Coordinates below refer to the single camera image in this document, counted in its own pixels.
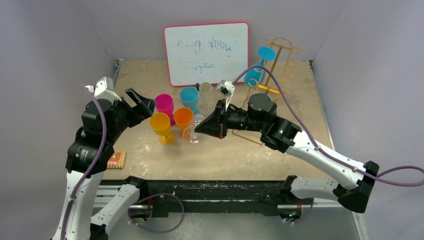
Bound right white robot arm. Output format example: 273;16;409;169
194;93;380;213

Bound orange wine glass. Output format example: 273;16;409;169
173;107;194;138

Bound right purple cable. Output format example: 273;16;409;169
231;65;424;226

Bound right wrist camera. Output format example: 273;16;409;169
215;80;236;110

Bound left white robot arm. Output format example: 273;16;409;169
53;86;156;240

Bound red framed whiteboard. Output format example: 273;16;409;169
163;21;249;87

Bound gold wire wine glass rack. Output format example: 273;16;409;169
231;37;301;146

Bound clear wine glass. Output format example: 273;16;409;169
198;82;214;117
182;114;205;144

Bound light blue wine glass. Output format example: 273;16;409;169
179;86;200;115

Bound orange small circuit board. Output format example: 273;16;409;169
107;151;127;169

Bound pink wine glass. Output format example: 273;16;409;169
155;93;176;127

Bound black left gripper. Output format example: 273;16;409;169
107;87;157;143

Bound yellow wine glass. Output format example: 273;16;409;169
149;112;175;146

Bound rear blue wine glass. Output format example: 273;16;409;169
243;46;277;87

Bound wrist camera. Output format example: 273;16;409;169
215;80;236;110
84;76;122;104

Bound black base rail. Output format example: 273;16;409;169
134;179;302;219

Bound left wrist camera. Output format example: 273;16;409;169
84;76;122;104

